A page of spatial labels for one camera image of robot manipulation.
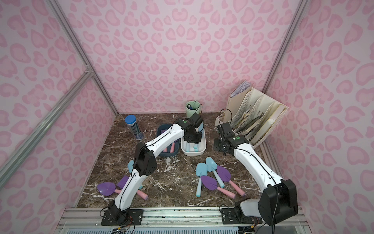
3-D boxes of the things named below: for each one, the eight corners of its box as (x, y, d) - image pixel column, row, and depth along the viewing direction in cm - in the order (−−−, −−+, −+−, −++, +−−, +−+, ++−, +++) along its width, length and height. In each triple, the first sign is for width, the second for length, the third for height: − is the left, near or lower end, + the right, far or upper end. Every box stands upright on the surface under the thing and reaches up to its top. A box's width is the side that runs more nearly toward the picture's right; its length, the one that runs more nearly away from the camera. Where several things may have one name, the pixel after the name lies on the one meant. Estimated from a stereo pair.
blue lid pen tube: (134, 141, 106) (123, 122, 90) (136, 134, 110) (126, 114, 94) (142, 141, 106) (133, 122, 90) (144, 134, 110) (136, 114, 94)
